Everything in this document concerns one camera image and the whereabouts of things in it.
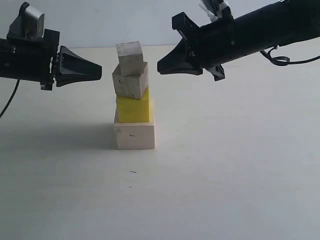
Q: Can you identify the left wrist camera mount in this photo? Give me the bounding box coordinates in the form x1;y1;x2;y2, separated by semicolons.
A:
6;1;45;40

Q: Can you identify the yellow cube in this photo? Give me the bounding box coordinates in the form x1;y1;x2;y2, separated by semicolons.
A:
116;87;151;123

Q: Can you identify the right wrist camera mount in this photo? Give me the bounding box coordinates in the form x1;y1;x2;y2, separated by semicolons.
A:
198;0;234;23

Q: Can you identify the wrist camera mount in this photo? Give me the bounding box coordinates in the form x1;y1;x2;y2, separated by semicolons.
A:
6;1;45;40
198;0;234;23

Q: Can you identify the large pale wooden cube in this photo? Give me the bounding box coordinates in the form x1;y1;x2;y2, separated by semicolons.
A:
113;97;156;151

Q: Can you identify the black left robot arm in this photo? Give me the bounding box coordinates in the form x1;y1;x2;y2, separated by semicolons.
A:
0;29;102;91

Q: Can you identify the small pale wooden cube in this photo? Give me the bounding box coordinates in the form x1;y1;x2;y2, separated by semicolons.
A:
116;41;144;76

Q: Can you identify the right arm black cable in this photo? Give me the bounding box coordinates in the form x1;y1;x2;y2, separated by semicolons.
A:
259;46;320;66

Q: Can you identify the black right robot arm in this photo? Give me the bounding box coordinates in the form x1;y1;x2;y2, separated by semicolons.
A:
157;0;320;81

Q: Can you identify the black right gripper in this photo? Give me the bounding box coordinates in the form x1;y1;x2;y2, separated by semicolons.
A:
157;12;238;82

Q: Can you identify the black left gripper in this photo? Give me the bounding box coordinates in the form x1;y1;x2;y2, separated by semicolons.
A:
27;29;102;91

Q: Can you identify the medium knotty wooden cube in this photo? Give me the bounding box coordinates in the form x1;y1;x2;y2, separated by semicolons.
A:
112;62;149;100

